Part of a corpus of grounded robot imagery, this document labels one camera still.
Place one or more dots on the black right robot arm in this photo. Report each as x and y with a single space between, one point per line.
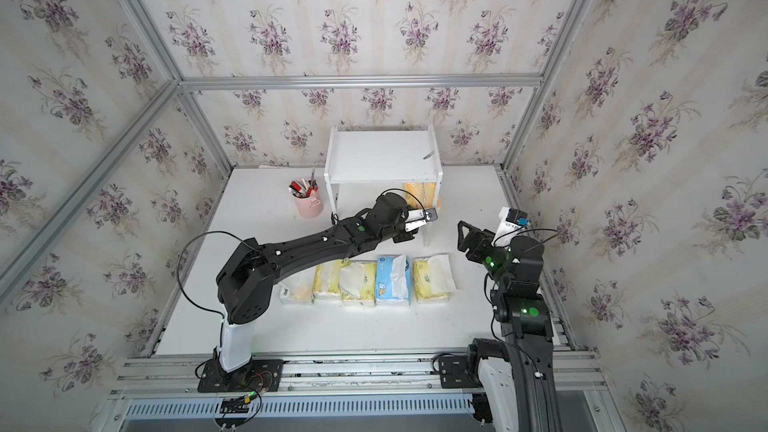
516 365

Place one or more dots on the yellow tissue pack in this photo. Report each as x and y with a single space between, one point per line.
326 283
357 282
433 281

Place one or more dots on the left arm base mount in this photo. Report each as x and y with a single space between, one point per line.
240 375

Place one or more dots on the pink pen cup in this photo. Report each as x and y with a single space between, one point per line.
309 207

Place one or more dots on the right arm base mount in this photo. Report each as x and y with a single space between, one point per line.
461 370

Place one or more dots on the white tissue pack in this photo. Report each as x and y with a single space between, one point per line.
298 288

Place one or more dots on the white two-tier shelf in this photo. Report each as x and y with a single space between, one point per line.
363 163

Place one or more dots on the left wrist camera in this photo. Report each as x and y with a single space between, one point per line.
416 219

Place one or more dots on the orange tissue pack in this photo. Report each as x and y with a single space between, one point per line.
422 193

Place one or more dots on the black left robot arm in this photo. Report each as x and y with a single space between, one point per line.
245 282

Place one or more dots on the blue tissue pack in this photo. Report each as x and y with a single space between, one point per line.
393 280

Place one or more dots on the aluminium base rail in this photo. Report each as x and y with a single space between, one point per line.
293 386

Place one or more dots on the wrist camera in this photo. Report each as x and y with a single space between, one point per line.
416 219
512 222

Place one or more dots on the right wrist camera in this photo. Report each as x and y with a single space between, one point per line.
512 222

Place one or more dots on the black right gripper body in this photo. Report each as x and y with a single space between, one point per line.
494 259

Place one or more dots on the pens in cup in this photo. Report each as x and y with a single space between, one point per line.
304 187

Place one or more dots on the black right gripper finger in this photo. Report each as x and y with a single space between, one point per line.
468 237
484 234

